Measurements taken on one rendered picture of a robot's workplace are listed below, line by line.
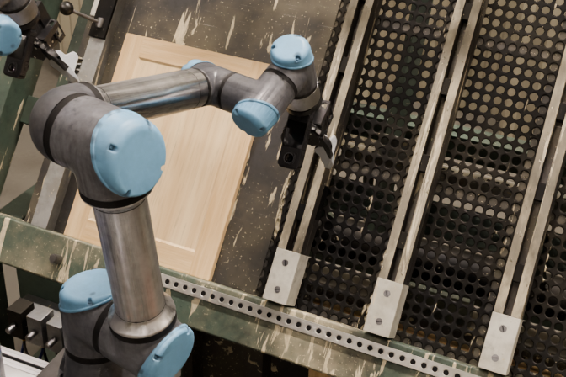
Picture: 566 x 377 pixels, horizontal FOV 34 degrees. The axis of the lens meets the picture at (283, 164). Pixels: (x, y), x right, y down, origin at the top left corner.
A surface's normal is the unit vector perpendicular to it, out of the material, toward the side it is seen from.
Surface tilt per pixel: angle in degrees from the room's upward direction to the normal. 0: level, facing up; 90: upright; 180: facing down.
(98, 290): 8
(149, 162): 83
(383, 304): 53
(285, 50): 28
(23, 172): 0
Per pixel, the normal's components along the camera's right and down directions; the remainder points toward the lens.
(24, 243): -0.32, -0.17
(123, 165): 0.80, 0.21
